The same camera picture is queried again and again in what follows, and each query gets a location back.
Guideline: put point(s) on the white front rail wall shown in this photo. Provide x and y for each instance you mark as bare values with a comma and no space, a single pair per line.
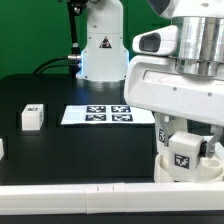
111,198

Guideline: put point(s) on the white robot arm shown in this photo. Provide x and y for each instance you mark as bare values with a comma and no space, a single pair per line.
178,72

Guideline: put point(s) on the white sheet with four tags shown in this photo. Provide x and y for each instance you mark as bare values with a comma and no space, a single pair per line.
106,114

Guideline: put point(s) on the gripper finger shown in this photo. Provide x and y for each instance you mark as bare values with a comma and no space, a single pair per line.
165,122
207,148

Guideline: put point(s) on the white block at left edge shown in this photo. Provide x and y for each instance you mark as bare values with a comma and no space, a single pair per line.
1,149

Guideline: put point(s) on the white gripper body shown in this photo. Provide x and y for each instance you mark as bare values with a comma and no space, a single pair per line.
153,84

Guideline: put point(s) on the white round stool seat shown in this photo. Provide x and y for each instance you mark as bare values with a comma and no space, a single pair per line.
208,170

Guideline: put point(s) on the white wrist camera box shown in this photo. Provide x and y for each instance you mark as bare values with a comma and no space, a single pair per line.
161,42

